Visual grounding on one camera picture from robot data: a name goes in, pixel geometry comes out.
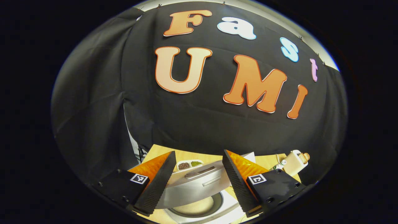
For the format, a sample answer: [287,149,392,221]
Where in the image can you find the cream toaster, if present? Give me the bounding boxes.
[281,149,309,175]

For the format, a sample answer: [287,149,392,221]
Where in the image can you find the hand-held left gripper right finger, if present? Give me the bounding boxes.
[222,149,308,218]

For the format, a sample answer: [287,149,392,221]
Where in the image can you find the white rice cooker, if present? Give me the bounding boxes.
[154,152,256,224]

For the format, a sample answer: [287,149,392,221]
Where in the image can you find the white divided bean dish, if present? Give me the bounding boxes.
[176,159,204,171]

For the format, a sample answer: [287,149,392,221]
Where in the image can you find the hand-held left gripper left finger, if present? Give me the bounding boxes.
[92,151,177,217]

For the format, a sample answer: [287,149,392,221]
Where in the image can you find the heap of white rice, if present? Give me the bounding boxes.
[174,196,215,216]

